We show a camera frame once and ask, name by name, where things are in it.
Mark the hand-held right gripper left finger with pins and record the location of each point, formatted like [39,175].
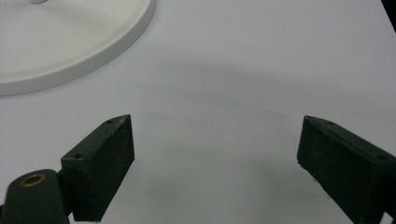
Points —
[98,168]

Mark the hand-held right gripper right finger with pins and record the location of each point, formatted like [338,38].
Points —
[345,168]

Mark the white round plate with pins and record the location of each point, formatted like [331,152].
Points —
[62,40]

